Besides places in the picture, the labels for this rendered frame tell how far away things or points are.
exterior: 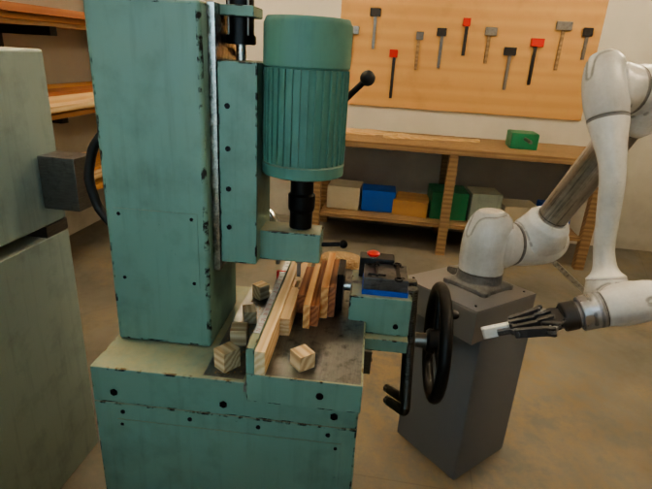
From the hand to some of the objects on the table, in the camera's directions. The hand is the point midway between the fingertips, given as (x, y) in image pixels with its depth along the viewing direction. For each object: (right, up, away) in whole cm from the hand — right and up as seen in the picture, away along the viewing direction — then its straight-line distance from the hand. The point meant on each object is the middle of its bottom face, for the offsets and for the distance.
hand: (496, 330), depth 129 cm
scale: (-55, +15, -15) cm, 59 cm away
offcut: (-49, 0, -37) cm, 61 cm away
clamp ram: (-38, +9, -14) cm, 42 cm away
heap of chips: (-40, +18, +9) cm, 45 cm away
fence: (-55, +10, -13) cm, 58 cm away
